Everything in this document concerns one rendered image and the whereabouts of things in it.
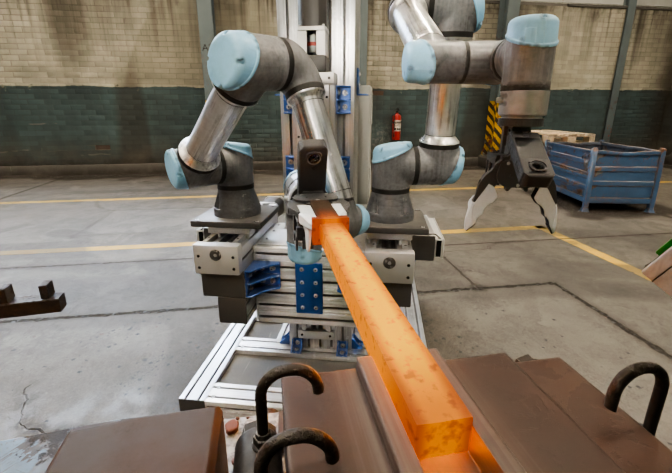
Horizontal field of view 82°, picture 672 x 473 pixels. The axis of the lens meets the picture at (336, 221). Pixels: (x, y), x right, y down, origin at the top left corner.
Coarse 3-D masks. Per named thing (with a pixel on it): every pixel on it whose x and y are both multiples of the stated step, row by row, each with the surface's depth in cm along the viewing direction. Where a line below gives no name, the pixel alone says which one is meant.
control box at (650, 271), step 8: (664, 256) 45; (648, 264) 47; (656, 264) 46; (664, 264) 45; (648, 272) 46; (656, 272) 46; (664, 272) 45; (656, 280) 46; (664, 280) 45; (664, 288) 45
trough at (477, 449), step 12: (480, 444) 19; (444, 456) 19; (456, 456) 19; (468, 456) 19; (480, 456) 19; (492, 456) 18; (432, 468) 19; (444, 468) 19; (456, 468) 19; (468, 468) 19; (480, 468) 19; (492, 468) 18
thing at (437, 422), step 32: (320, 224) 48; (352, 256) 38; (352, 288) 32; (384, 288) 32; (384, 320) 27; (384, 352) 24; (416, 352) 24; (416, 384) 21; (448, 384) 21; (416, 416) 19; (448, 416) 19; (416, 448) 19; (448, 448) 19
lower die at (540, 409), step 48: (288, 384) 23; (336, 384) 23; (384, 384) 22; (480, 384) 24; (528, 384) 24; (576, 384) 25; (336, 432) 20; (384, 432) 19; (480, 432) 19; (528, 432) 20; (576, 432) 20; (624, 432) 21
